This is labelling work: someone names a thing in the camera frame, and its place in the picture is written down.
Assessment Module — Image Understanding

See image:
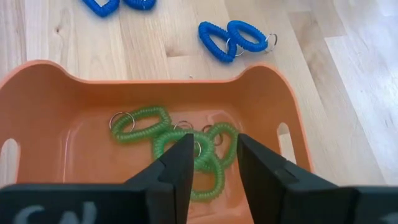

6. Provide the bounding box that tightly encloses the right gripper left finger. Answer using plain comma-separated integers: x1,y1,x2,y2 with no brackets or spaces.
124,133,195,224

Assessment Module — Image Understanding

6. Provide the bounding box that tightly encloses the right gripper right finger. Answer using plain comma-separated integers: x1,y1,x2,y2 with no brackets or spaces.
237,134,358,224

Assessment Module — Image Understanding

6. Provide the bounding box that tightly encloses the orange plastic bin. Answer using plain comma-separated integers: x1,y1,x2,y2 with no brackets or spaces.
0,59,313,224

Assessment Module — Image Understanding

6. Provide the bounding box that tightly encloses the blue spring coil keychain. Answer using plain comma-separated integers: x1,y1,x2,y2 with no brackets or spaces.
123,0,157,11
226,19,279,54
198,21,239,63
81,0,121,18

